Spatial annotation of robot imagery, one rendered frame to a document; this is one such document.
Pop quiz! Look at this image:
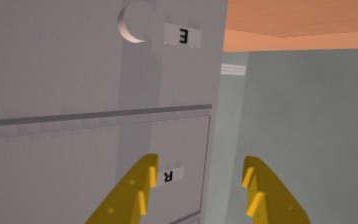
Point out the dark grey chest of drawers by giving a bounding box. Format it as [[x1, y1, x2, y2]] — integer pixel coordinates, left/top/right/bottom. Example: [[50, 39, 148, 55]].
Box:
[[0, 0, 228, 224]]

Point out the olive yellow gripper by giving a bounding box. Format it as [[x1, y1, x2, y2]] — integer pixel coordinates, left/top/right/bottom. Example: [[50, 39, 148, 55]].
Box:
[[84, 154, 311, 224]]

